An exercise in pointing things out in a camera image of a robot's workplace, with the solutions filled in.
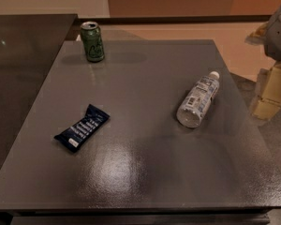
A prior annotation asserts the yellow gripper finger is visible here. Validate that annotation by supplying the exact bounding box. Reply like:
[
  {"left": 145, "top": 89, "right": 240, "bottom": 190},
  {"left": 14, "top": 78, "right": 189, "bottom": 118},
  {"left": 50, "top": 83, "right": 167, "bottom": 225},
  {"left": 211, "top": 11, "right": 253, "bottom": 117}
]
[
  {"left": 245, "top": 22, "right": 268, "bottom": 45},
  {"left": 249, "top": 62, "right": 281, "bottom": 120}
]

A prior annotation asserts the clear plastic water bottle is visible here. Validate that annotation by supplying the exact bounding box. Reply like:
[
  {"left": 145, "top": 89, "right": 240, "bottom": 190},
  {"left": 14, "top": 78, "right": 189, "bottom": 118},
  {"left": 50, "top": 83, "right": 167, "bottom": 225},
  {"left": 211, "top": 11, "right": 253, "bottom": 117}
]
[{"left": 176, "top": 71, "right": 220, "bottom": 128}]

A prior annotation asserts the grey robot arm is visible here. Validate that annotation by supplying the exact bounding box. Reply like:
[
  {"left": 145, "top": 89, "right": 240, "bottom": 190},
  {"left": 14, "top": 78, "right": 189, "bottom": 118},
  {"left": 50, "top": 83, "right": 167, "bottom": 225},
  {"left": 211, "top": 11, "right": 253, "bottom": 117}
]
[{"left": 245, "top": 5, "right": 281, "bottom": 120}]

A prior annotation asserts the green soda can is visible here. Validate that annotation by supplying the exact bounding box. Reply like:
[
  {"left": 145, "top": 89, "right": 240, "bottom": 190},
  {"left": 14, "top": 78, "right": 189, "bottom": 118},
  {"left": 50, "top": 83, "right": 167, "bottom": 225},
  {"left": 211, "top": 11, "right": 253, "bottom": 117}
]
[{"left": 81, "top": 22, "right": 105, "bottom": 63}]

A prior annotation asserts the dark blue snack wrapper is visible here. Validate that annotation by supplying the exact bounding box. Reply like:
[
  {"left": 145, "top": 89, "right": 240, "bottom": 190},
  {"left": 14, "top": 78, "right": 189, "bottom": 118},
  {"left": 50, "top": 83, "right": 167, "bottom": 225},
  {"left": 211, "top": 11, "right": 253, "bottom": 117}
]
[{"left": 54, "top": 104, "right": 110, "bottom": 153}]

